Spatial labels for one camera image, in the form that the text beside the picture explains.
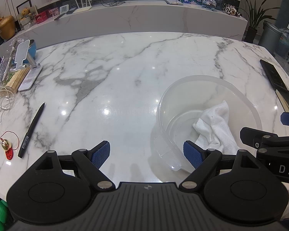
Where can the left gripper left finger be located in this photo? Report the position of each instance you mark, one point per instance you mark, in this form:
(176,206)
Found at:
(88,163)

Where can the gold vase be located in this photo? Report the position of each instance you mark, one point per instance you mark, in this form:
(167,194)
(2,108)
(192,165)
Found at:
(7,27)

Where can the red charm with gold bell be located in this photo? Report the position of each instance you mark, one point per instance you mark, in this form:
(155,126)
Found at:
(8,146)

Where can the potted green plant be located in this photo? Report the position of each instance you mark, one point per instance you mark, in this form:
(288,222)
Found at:
(255,14)

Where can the white digital clock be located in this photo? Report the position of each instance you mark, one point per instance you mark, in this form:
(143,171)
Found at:
(63,9)

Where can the red box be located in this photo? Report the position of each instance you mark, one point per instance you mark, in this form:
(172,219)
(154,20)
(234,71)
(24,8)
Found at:
(41,17)

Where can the clear plastic bowl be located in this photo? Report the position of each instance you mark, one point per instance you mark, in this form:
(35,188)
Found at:
(183,103)

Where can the white phone stand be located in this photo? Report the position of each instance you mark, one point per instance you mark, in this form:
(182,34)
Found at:
(23,59)

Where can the black pen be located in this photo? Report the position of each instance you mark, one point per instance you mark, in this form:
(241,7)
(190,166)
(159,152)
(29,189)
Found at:
(30,131)

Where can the teddy bear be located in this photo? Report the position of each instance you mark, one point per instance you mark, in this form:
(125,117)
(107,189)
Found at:
(25,17)

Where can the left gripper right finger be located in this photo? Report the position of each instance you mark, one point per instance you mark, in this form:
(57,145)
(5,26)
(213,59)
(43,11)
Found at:
(205,164)

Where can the white wifi router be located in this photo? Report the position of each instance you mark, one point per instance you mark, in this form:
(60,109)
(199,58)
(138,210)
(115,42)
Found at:
(83,7)

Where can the white cloth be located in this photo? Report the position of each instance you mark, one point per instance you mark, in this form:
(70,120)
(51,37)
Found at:
(213,130)

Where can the grey trash bin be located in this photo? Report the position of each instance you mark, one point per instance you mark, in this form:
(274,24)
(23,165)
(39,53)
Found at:
(270,37)

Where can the bundle of wooden skewers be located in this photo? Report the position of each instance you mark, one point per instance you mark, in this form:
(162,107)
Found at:
(17,78)

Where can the blue bowl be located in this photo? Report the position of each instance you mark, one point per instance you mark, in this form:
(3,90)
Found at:
(32,48)

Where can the clear plastic bag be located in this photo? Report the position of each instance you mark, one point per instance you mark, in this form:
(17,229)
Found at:
(7,60)

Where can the black phone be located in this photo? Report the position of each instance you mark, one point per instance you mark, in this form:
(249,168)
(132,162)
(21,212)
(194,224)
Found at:
(273,76)

